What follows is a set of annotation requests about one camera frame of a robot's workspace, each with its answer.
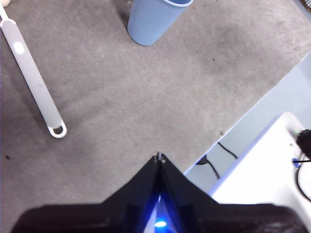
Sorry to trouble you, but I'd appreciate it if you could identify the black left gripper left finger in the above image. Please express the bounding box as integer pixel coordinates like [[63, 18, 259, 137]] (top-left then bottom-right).
[[11, 154, 160, 233]]

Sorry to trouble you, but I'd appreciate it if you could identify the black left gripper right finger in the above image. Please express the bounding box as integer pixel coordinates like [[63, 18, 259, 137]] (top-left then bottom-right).
[[159, 152, 309, 233]]

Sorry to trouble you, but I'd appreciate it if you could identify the grey-handled sponge cup brush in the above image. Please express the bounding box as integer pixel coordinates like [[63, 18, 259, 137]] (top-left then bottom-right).
[[0, 0, 68, 139]]

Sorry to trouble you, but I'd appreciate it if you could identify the blue ribbed plastic cup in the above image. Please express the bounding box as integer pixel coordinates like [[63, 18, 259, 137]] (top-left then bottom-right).
[[126, 0, 195, 47]]

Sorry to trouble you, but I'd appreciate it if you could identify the black plug on cabinet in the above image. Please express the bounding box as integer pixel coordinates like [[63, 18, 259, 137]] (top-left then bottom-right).
[[294, 129, 311, 159]]

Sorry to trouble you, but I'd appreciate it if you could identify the black floor cable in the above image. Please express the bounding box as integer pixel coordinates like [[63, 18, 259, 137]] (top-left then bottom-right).
[[217, 141, 239, 160], [195, 154, 221, 181]]

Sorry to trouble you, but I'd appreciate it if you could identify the black cabinet cable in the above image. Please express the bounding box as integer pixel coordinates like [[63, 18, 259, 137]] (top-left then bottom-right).
[[293, 156, 311, 202]]

